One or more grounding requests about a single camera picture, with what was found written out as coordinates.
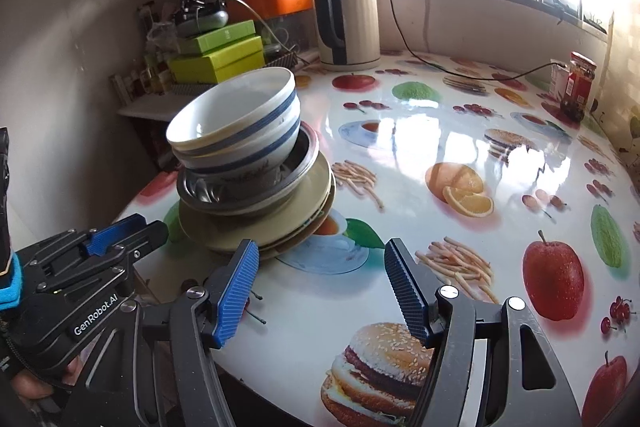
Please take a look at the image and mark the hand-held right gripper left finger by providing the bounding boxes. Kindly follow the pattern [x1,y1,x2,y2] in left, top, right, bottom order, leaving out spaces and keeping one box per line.
[62,238,261,427]

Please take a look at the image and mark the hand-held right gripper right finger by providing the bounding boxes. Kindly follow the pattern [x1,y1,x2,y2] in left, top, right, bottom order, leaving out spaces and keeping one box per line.
[384,237,583,427]

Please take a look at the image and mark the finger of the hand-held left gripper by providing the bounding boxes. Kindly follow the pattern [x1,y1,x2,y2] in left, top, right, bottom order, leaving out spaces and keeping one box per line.
[117,220,170,269]
[82,213,148,258]

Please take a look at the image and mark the cream plate with blue print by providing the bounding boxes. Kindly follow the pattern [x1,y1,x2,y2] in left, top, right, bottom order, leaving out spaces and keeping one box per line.
[179,152,335,254]
[260,207,332,262]
[250,177,337,258]

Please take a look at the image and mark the large white blue-striped bowl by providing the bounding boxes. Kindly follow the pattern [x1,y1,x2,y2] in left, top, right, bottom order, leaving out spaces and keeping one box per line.
[172,92,302,202]

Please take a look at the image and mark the small white blue-striped bowl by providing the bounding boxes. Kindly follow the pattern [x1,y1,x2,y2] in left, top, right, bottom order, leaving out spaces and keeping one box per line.
[166,67,297,158]

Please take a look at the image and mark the stainless steel bowl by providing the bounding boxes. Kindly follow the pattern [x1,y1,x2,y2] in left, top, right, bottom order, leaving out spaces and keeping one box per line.
[176,121,321,217]

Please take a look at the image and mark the person's left hand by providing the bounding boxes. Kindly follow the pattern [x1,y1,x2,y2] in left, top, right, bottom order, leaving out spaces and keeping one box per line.
[11,354,86,403]

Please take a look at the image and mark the white shelf board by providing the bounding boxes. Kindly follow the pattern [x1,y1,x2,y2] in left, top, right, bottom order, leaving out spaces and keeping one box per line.
[117,94,201,122]

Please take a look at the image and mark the row of small bottles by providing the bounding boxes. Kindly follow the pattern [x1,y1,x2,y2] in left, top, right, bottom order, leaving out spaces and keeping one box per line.
[111,52,173,100]

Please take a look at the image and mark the food printed tablecloth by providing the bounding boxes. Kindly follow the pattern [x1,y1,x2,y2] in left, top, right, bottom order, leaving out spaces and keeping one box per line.
[117,49,640,427]

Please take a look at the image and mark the lime green box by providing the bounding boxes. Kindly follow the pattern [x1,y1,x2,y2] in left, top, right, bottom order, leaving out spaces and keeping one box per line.
[177,20,257,55]
[167,36,266,84]

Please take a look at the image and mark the grey electronic device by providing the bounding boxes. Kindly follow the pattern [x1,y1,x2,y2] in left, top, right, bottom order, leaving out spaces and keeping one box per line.
[174,7,230,36]

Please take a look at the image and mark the orange box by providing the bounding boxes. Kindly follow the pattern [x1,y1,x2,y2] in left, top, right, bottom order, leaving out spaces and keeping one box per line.
[232,0,315,20]

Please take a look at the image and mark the glass jar with red label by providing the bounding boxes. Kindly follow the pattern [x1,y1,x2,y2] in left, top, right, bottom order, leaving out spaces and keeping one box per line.
[560,52,597,124]

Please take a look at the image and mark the cream electric kettle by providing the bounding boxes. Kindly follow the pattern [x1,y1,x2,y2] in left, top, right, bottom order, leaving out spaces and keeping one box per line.
[312,0,382,72]

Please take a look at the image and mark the white cable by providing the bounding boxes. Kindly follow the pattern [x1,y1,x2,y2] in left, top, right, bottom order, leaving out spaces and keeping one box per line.
[220,0,281,52]

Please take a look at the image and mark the black power cable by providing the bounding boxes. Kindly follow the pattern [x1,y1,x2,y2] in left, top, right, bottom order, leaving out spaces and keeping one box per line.
[382,0,571,82]

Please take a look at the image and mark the grey cable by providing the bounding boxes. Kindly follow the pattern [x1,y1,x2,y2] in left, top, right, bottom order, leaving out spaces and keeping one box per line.
[419,0,432,54]

